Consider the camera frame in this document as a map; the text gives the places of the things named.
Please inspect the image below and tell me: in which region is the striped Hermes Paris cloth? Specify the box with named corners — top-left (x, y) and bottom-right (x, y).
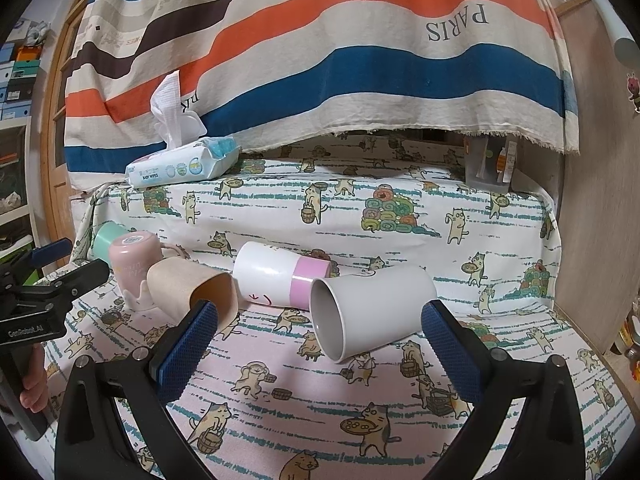
top-left (64, 0), bottom-right (579, 190)

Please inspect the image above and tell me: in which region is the wooden cabinet panel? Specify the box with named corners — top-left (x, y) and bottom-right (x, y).
top-left (555, 0), bottom-right (639, 352)

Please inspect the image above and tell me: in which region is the white and pink cup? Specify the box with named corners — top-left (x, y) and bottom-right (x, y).
top-left (232, 242), bottom-right (331, 311)

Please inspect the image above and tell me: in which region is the beige square cup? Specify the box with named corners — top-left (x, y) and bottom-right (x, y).
top-left (146, 257), bottom-right (239, 333)

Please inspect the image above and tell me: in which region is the shelf with storage boxes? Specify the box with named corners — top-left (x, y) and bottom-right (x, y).
top-left (1, 18), bottom-right (49, 262)

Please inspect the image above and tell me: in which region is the baby wipes pack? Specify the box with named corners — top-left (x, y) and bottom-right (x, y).
top-left (125, 70), bottom-right (241, 188)

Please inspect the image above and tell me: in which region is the white cylindrical cup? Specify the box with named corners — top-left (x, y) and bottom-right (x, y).
top-left (309, 264), bottom-right (437, 362)

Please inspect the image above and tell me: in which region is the mint green cup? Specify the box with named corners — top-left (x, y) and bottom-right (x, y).
top-left (91, 221), bottom-right (129, 266)

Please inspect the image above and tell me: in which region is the left hand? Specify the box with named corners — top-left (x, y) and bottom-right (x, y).
top-left (20, 344), bottom-right (49, 414)

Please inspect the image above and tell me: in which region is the clear plastic organizer box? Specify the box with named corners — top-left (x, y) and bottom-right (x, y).
top-left (464, 136), bottom-right (518, 194)

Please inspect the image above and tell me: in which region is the cat pattern bed sheet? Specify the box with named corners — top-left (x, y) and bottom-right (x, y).
top-left (44, 137), bottom-right (634, 479)

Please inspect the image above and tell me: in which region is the pink mug with handle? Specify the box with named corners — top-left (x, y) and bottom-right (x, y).
top-left (108, 231), bottom-right (190, 312)

